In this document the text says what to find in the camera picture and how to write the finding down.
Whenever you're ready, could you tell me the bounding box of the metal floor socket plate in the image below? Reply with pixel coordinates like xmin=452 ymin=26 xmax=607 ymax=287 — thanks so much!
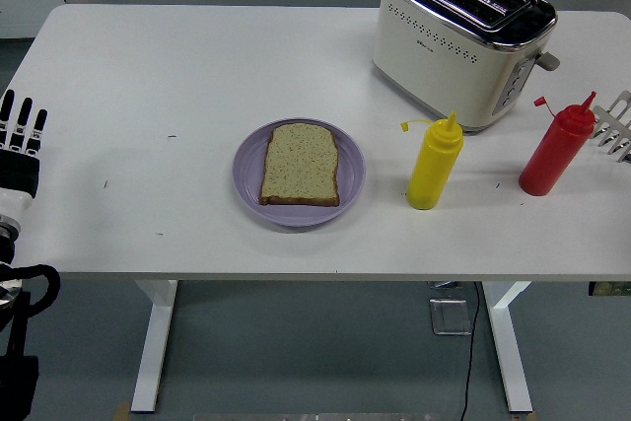
xmin=428 ymin=297 xmax=473 ymax=337

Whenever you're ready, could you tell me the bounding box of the black cable under table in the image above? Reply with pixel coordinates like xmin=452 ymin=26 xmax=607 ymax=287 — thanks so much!
xmin=457 ymin=281 xmax=482 ymax=421

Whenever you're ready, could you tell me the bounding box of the red squeeze bottle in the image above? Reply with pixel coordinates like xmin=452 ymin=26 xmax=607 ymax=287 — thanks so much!
xmin=518 ymin=91 xmax=598 ymax=197

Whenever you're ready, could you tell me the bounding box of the desk control panel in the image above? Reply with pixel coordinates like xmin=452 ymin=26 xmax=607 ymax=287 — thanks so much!
xmin=589 ymin=281 xmax=631 ymax=297

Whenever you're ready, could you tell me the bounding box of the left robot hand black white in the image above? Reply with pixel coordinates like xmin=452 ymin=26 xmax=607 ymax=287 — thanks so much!
xmin=0 ymin=90 xmax=49 ymax=218

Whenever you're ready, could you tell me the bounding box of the white table leg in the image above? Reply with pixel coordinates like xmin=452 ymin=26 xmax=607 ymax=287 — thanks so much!
xmin=481 ymin=281 xmax=533 ymax=415
xmin=130 ymin=280 xmax=178 ymax=414

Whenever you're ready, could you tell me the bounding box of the purple plate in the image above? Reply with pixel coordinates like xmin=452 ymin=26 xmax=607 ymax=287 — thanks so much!
xmin=232 ymin=117 xmax=367 ymax=228

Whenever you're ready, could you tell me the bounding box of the cream and chrome toaster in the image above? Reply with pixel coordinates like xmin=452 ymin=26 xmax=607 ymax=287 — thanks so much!
xmin=372 ymin=0 xmax=562 ymax=135

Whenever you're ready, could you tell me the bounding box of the slice of bread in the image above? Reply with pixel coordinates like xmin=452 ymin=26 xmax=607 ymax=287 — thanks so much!
xmin=258 ymin=122 xmax=341 ymax=207

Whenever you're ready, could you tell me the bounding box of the silver metal rack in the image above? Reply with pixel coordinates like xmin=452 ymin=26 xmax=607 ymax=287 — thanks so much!
xmin=589 ymin=90 xmax=631 ymax=165

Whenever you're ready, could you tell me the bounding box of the yellow squeeze bottle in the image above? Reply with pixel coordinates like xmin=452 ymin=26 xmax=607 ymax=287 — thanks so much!
xmin=399 ymin=110 xmax=465 ymax=211

